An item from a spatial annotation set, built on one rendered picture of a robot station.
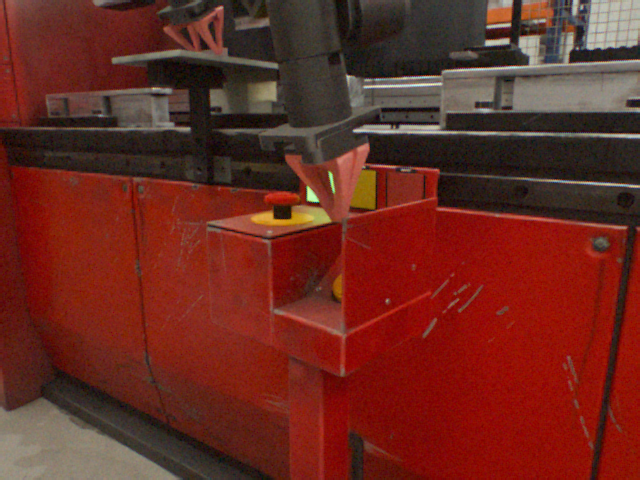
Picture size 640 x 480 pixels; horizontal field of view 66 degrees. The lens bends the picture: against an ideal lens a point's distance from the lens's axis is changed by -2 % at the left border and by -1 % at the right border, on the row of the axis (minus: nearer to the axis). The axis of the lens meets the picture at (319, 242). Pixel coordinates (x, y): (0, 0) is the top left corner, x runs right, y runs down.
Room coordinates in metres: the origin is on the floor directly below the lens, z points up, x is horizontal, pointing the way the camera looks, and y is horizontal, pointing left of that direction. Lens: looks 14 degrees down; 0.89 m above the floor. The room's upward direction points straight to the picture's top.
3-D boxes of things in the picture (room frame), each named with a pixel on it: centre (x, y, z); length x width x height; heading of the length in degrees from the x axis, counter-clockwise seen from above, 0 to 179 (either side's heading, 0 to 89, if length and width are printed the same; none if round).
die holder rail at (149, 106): (1.42, 0.59, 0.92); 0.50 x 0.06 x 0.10; 56
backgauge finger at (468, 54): (1.00, -0.31, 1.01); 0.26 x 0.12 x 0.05; 146
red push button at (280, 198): (0.56, 0.04, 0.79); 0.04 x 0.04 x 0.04
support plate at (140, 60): (0.99, 0.22, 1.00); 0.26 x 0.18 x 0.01; 146
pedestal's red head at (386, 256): (0.54, 0.00, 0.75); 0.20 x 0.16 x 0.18; 49
